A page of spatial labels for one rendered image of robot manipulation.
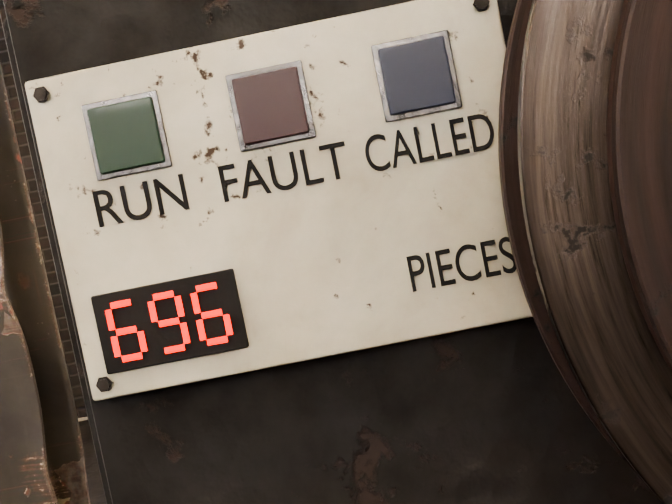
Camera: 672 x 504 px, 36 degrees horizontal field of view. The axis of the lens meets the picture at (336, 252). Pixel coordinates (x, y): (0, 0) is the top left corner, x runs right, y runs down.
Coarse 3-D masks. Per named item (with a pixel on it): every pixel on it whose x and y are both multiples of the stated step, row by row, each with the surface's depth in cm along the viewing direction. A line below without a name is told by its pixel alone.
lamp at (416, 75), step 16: (384, 48) 55; (400, 48) 55; (416, 48) 55; (432, 48) 55; (384, 64) 55; (400, 64) 55; (416, 64) 55; (432, 64) 55; (448, 64) 55; (384, 80) 55; (400, 80) 55; (416, 80) 55; (432, 80) 55; (448, 80) 55; (400, 96) 55; (416, 96) 55; (432, 96) 55; (448, 96) 55; (400, 112) 55
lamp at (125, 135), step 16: (96, 112) 56; (112, 112) 56; (128, 112) 56; (144, 112) 56; (96, 128) 56; (112, 128) 56; (128, 128) 56; (144, 128) 56; (96, 144) 56; (112, 144) 56; (128, 144) 56; (144, 144) 56; (160, 144) 56; (112, 160) 56; (128, 160) 56; (144, 160) 56; (160, 160) 56
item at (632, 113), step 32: (640, 0) 40; (640, 32) 40; (640, 64) 40; (608, 96) 42; (640, 96) 41; (608, 128) 42; (640, 128) 41; (608, 160) 42; (640, 160) 41; (640, 192) 41; (640, 224) 41; (640, 256) 41; (640, 288) 41
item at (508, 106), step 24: (528, 0) 48; (504, 72) 49; (504, 96) 49; (504, 120) 49; (504, 144) 49; (504, 168) 49; (504, 192) 49; (528, 264) 49; (528, 288) 49; (552, 336) 50; (576, 384) 50; (600, 432) 50
